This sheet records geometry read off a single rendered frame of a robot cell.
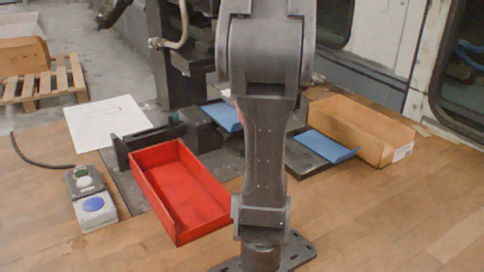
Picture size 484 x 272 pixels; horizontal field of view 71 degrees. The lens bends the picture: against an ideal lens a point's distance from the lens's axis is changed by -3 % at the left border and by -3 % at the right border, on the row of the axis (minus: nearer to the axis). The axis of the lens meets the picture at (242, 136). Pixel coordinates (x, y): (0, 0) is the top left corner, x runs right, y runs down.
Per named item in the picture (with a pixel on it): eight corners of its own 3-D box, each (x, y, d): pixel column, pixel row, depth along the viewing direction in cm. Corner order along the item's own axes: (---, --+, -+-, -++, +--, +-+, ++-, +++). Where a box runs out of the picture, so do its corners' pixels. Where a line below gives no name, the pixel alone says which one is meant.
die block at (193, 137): (198, 156, 86) (195, 129, 82) (181, 138, 93) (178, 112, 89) (265, 133, 95) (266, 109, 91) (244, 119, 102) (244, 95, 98)
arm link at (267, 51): (244, 198, 58) (235, 7, 35) (285, 201, 57) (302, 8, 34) (239, 231, 54) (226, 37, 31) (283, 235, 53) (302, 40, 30)
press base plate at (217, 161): (135, 227, 69) (132, 216, 68) (83, 125, 106) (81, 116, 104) (360, 137, 99) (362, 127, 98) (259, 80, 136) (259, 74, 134)
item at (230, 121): (233, 135, 77) (233, 123, 76) (200, 108, 88) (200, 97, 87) (259, 127, 81) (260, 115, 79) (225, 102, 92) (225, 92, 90)
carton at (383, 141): (376, 173, 81) (384, 144, 77) (305, 128, 99) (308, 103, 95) (410, 156, 87) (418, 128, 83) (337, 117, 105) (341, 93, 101)
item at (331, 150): (339, 167, 78) (341, 156, 77) (292, 138, 89) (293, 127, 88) (359, 157, 82) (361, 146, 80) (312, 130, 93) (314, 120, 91)
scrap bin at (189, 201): (176, 248, 61) (173, 224, 58) (131, 175, 79) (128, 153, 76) (234, 222, 66) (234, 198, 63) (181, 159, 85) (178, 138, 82)
